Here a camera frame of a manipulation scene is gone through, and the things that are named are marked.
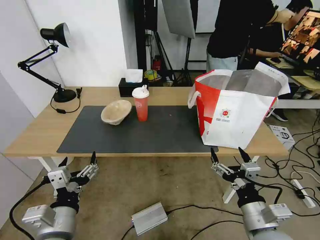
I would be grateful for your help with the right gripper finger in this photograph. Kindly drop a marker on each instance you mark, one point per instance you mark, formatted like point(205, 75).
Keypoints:
point(250, 170)
point(220, 169)

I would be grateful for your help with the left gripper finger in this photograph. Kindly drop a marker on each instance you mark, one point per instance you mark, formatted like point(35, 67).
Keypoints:
point(92, 170)
point(59, 178)

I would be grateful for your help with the red and white takeout bag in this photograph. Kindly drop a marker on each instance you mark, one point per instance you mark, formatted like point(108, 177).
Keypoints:
point(232, 120)

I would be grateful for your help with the white cardboard box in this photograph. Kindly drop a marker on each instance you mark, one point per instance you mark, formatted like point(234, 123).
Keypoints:
point(282, 136)

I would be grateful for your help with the white power strip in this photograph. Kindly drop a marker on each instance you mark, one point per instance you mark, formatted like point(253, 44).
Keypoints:
point(303, 193)

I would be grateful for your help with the black shoe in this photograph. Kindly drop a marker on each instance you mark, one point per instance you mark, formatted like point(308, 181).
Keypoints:
point(280, 115)

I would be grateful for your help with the beige paper bowl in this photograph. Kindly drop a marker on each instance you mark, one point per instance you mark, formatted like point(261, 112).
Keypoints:
point(116, 112)

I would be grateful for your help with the black desk mat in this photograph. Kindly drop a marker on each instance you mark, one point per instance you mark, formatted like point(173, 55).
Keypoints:
point(162, 135)

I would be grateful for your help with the silver power supply box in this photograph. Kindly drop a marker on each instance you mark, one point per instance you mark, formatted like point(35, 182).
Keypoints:
point(150, 217)

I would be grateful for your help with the red cup with white lid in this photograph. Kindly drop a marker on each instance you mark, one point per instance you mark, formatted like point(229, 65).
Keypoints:
point(141, 108)

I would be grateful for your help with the black tissue box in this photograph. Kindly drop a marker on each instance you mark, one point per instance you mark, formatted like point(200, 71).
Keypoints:
point(126, 90)

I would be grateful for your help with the white tissue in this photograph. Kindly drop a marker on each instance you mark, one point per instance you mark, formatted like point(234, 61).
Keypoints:
point(133, 75)

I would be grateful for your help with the wooden side desk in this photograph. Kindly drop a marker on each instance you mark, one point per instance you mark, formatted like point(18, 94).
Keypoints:
point(307, 81)

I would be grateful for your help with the yellow tape roll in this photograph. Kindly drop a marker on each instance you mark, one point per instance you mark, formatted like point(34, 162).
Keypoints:
point(150, 75)

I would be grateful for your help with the black computer mouse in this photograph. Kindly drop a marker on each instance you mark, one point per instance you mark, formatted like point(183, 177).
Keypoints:
point(276, 60)

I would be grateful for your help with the black tripod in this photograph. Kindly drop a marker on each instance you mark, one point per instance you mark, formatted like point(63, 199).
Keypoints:
point(188, 57)

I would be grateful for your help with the red fire extinguisher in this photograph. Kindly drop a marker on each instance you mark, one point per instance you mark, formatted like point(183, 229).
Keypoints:
point(157, 63)

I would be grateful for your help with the black light stand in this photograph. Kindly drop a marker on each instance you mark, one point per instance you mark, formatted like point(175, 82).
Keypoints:
point(160, 47)

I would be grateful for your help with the black desk lamp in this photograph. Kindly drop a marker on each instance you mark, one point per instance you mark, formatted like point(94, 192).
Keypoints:
point(62, 33)

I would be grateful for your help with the person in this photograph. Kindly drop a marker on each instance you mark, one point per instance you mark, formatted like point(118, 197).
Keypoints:
point(235, 27)

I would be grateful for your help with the computer monitor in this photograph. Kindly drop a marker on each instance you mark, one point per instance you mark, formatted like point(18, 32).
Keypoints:
point(303, 37)

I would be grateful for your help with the grey softbox panel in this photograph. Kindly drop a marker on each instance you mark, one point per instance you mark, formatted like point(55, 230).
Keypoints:
point(178, 17)

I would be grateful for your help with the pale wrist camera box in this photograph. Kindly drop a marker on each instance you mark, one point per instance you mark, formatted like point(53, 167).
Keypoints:
point(238, 183)
point(74, 187)

